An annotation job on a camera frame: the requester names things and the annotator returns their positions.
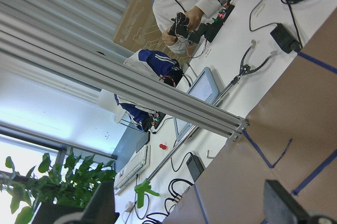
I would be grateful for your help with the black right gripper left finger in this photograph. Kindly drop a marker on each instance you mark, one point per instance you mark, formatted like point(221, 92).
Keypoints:
point(101, 207)

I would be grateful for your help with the white keyboard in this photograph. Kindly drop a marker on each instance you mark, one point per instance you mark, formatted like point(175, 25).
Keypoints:
point(135, 166)

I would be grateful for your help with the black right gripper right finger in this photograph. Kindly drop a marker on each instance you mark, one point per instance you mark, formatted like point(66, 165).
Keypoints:
point(280, 207)

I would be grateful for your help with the green potted plant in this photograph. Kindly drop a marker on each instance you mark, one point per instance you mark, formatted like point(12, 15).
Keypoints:
point(72, 184)

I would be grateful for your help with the black power adapter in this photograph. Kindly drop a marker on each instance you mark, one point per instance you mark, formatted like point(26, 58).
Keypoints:
point(284, 39)

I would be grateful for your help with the blue teach pendant tablet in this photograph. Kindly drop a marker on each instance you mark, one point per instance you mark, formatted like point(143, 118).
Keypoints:
point(203, 88)

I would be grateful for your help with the black monitor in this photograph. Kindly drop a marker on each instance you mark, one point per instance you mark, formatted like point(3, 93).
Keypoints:
point(52, 213)

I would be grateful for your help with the aluminium frame post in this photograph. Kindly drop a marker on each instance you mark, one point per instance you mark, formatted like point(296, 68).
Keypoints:
point(39, 47)

